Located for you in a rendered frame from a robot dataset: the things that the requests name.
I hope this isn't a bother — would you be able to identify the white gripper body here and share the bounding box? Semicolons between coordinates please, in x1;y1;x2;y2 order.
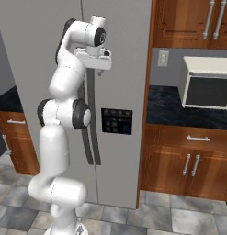
74;48;113;72

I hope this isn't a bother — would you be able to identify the grey fridge door with panel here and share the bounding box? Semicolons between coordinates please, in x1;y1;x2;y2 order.
80;0;153;210

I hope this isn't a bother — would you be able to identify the wooden wall cupboard door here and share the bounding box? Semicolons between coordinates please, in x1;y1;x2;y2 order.
209;0;227;50
153;0;215;50

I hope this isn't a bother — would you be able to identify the wooden base cupboard door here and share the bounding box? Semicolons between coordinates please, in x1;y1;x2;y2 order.
145;145;193;197
188;149;227;202
0;123;41;176

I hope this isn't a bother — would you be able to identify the plain grey fridge door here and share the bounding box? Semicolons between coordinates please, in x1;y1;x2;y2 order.
0;0;99;204

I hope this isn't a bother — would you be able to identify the silver drawer handle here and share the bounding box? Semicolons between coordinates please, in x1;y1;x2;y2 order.
186;135;211;143
6;118;27;126

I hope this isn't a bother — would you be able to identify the white microwave oven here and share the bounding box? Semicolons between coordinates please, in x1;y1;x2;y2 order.
177;55;227;111

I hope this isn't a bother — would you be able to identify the silver wall cupboard handle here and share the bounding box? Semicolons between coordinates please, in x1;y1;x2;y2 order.
212;0;227;41
202;0;216;41

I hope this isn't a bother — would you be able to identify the white wall socket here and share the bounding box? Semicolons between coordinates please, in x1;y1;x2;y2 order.
157;50;170;68

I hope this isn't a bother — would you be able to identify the dark grey fridge door handle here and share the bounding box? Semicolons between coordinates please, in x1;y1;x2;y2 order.
86;68;102;166
80;68;95;166

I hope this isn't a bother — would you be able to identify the silver base cupboard handle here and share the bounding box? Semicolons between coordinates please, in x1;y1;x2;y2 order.
182;153;192;177
190;154;201;178
1;134;12;156

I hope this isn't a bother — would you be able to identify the wooden drawer front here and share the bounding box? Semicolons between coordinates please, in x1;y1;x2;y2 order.
0;110;29;129
156;124;227;154

